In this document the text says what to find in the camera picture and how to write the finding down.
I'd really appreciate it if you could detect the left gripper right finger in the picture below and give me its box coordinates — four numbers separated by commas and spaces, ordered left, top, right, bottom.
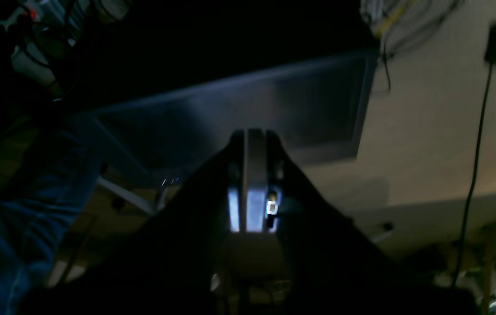
266, 131, 481, 315

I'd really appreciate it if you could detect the black hanging cable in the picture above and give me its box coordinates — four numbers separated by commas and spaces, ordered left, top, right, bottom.
449, 0, 496, 289

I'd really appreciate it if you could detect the grey table underside panel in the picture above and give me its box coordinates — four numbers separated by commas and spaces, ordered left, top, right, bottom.
74, 50, 378, 187

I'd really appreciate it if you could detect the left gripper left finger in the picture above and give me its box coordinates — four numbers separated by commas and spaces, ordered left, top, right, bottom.
20, 131, 244, 315

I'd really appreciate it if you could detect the person leg in jeans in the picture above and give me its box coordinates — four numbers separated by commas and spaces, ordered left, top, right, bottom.
0, 127, 102, 315

